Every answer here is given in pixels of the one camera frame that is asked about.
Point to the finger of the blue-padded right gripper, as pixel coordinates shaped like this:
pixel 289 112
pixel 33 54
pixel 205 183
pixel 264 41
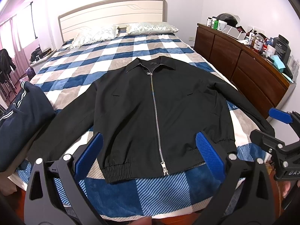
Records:
pixel 267 142
pixel 285 117

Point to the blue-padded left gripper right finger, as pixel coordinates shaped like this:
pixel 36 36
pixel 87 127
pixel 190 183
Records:
pixel 245 195

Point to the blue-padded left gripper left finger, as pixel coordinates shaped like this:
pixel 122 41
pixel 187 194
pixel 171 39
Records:
pixel 42 202

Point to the black zip-up jacket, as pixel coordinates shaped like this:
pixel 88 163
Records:
pixel 149 113

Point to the dark clothes on rack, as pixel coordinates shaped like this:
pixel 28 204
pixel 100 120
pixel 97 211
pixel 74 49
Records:
pixel 7 65

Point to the person's right hand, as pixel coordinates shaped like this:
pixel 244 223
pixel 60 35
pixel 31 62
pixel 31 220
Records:
pixel 286 186

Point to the dark wooden dresser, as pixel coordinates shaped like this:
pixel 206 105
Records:
pixel 253 75

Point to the teal cloth on dresser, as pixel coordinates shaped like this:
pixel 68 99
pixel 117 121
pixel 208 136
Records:
pixel 278 63

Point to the black printer on dresser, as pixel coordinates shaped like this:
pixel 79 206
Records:
pixel 282 48

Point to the navy striped garment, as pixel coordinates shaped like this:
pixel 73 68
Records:
pixel 23 118

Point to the black helmet on dresser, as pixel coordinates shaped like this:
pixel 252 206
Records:
pixel 230 19

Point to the white box on dresser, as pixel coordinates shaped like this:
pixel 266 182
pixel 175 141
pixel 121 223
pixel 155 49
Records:
pixel 221 25

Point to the blue checkered bed blanket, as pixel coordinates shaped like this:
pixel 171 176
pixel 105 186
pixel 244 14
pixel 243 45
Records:
pixel 70 72

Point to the white bedside table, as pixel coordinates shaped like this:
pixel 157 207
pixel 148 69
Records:
pixel 36 65

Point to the pink window curtain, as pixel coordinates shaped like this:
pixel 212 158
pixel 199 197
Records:
pixel 11 42

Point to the white patterned left pillow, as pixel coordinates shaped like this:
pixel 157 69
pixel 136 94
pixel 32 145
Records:
pixel 95 34

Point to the silver patterned right pillow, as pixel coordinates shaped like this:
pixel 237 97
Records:
pixel 150 28

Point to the beige wooden headboard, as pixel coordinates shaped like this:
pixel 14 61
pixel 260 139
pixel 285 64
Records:
pixel 117 12

